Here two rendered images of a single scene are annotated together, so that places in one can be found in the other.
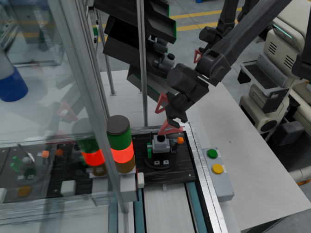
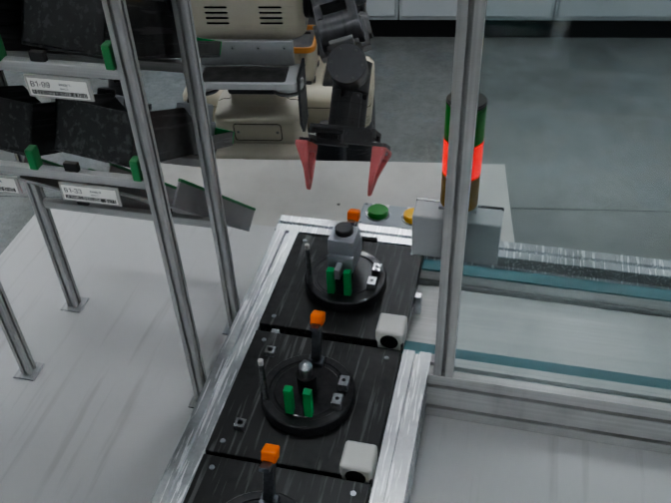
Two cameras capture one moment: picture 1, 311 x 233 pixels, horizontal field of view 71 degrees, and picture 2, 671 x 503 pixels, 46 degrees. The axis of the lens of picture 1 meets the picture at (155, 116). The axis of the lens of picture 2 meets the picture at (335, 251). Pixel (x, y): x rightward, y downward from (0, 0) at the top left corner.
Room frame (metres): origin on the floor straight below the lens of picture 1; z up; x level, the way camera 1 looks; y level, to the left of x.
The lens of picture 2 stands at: (0.10, 0.92, 1.90)
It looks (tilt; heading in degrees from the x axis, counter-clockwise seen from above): 40 degrees down; 292
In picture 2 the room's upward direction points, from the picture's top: 3 degrees counter-clockwise
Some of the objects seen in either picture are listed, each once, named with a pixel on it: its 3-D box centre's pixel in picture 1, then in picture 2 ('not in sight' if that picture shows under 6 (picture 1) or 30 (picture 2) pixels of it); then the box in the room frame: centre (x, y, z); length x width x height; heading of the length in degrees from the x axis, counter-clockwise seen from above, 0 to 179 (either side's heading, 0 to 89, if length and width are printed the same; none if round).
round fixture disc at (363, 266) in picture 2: (160, 154); (345, 279); (0.47, -0.02, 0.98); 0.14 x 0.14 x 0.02
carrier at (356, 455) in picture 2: not in sight; (307, 379); (0.44, 0.23, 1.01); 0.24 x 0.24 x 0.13; 7
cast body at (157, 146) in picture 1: (158, 143); (342, 247); (0.47, -0.01, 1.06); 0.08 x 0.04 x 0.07; 95
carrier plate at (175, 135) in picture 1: (160, 156); (345, 287); (0.47, -0.02, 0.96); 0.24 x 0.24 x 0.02; 7
